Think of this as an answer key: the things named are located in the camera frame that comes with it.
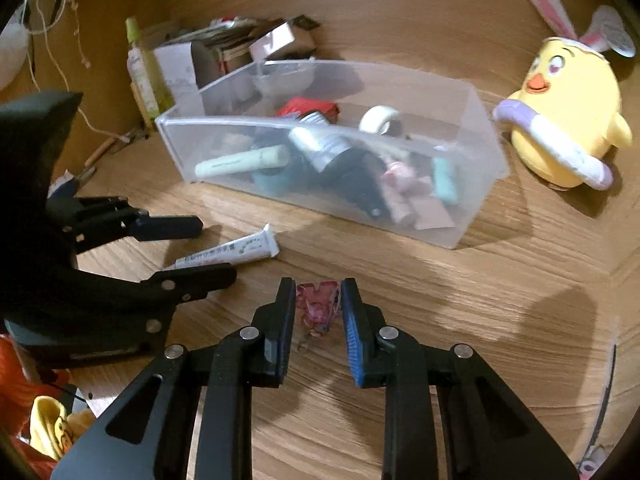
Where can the red flat packet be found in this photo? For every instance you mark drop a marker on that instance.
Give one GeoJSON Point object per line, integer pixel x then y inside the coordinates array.
{"type": "Point", "coordinates": [299, 107]}

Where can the stack of booklets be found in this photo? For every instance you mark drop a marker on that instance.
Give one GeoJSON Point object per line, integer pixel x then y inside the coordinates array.
{"type": "Point", "coordinates": [221, 34]}

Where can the teal small tube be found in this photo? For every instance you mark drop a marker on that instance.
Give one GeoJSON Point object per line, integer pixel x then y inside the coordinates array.
{"type": "Point", "coordinates": [445, 181]}

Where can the white bowl of trinkets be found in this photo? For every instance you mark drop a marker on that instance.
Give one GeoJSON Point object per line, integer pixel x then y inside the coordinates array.
{"type": "Point", "coordinates": [283, 79]}

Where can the beige tape roll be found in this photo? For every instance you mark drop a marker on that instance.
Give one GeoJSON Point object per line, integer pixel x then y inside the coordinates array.
{"type": "Point", "coordinates": [382, 120]}

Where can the long pale green tube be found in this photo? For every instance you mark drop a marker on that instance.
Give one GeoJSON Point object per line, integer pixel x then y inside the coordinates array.
{"type": "Point", "coordinates": [271, 157]}

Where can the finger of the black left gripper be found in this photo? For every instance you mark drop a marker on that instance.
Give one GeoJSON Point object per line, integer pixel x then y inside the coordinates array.
{"type": "Point", "coordinates": [165, 227]}
{"type": "Point", "coordinates": [165, 290]}

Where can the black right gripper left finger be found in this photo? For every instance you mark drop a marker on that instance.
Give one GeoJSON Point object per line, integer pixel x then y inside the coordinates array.
{"type": "Point", "coordinates": [275, 324]}

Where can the small white pink box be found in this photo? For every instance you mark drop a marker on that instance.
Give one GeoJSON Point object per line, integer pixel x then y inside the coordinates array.
{"type": "Point", "coordinates": [284, 41]}

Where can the yellow chick plush toy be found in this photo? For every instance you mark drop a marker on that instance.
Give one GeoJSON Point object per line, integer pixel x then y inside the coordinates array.
{"type": "Point", "coordinates": [568, 112]}

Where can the white paper box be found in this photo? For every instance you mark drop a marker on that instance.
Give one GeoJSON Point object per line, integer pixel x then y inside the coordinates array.
{"type": "Point", "coordinates": [186, 67]}

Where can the black right gripper right finger with blue pad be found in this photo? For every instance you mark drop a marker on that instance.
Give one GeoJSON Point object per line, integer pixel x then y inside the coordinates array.
{"type": "Point", "coordinates": [367, 360]}

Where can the white green ointment tube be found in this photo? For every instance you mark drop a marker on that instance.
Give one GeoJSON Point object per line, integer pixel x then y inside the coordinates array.
{"type": "Point", "coordinates": [254, 247]}

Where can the pink candy wrapper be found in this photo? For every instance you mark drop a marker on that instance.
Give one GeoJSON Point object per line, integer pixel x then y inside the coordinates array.
{"type": "Point", "coordinates": [319, 305]}

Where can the orange sleeve forearm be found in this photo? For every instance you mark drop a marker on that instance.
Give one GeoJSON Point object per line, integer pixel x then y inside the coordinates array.
{"type": "Point", "coordinates": [33, 420]}

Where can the clear plastic storage bin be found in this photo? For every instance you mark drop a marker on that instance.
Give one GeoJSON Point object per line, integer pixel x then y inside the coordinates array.
{"type": "Point", "coordinates": [401, 150]}

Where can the wooden stick with string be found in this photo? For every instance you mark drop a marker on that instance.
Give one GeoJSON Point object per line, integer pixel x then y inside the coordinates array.
{"type": "Point", "coordinates": [114, 145]}

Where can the dark bottle white label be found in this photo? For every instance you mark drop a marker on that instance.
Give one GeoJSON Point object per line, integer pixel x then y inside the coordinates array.
{"type": "Point", "coordinates": [340, 165]}

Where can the yellow-green lotion bottle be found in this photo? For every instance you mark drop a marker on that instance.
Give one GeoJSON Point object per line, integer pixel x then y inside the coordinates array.
{"type": "Point", "coordinates": [145, 73]}

